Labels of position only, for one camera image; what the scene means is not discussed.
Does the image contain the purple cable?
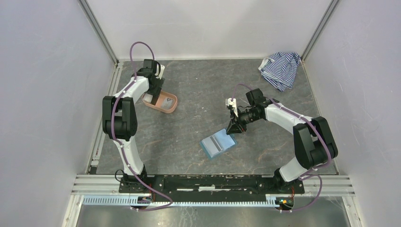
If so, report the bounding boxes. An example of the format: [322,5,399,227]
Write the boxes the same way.
[110,41,174,212]
[232,83,333,213]

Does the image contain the stack of credit cards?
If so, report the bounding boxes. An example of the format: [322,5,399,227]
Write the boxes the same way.
[142,93,153,104]

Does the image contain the teal card holder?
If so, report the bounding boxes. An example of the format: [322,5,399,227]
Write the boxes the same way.
[200,128,237,159]

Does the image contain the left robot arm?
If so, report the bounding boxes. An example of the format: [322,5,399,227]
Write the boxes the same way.
[102,59,164,193]

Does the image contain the aluminium frame rail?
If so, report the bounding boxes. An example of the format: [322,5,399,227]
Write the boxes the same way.
[62,174,362,227]

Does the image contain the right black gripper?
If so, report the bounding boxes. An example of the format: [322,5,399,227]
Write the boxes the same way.
[226,107,261,135]

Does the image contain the white VIP card in tray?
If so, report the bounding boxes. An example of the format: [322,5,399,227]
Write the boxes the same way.
[161,97,175,110]

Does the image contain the pink oval tray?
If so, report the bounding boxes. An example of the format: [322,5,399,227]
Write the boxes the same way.
[141,91,178,114]

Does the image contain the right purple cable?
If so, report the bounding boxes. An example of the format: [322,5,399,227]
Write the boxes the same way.
[232,83,333,213]

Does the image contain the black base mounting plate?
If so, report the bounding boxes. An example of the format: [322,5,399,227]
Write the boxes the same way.
[115,175,305,203]

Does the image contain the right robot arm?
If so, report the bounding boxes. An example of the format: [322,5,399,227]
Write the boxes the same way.
[225,88,338,193]

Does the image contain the blue striped cloth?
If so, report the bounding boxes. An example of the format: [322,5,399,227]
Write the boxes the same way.
[258,52,301,92]

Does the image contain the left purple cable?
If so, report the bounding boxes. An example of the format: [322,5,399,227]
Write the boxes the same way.
[110,41,174,212]

